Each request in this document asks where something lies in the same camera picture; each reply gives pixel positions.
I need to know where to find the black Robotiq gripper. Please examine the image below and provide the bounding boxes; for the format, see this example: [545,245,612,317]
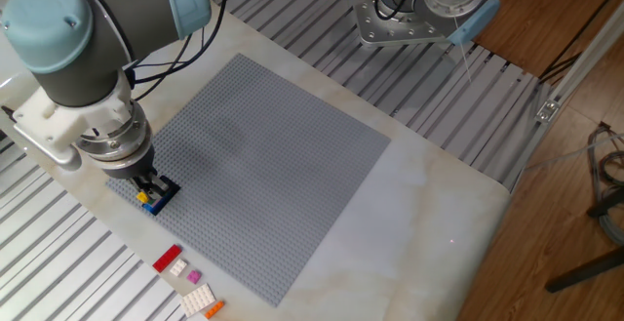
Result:
[101,144,171,203]

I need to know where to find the black Lego plate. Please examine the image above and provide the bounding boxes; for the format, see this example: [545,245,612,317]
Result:
[141,175,181,217]

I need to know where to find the red Lego brick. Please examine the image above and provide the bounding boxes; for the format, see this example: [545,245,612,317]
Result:
[151,244,183,273]

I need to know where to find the grey Lego baseplate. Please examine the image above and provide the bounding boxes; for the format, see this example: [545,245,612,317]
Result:
[105,53,392,308]

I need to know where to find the large white Lego plate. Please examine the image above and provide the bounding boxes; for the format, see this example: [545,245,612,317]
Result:
[178,282,216,318]

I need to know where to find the orange Lego brick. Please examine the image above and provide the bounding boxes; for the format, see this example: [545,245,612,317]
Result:
[204,300,226,320]

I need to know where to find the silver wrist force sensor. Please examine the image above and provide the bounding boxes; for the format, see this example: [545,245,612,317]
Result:
[75,100,153,171]

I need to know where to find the glossy marble pattern mat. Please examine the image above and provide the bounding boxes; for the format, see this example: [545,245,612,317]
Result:
[0,0,512,321]

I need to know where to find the black stand leg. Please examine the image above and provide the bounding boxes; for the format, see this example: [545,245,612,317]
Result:
[544,198,624,294]

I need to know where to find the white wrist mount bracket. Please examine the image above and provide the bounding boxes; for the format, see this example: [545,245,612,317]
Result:
[2,71,137,172]

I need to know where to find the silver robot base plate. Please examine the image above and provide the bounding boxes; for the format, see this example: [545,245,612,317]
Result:
[349,0,454,48]

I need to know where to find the thin white cable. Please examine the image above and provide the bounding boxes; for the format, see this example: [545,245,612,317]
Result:
[524,133,624,171]

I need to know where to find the black floor cables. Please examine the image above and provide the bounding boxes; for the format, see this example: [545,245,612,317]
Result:
[538,0,624,86]

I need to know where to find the aluminium frame bar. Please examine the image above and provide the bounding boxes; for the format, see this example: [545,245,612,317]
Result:
[534,0,624,125]

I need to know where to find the grey coiled cable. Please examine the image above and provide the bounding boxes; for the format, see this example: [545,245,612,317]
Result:
[587,120,624,247]

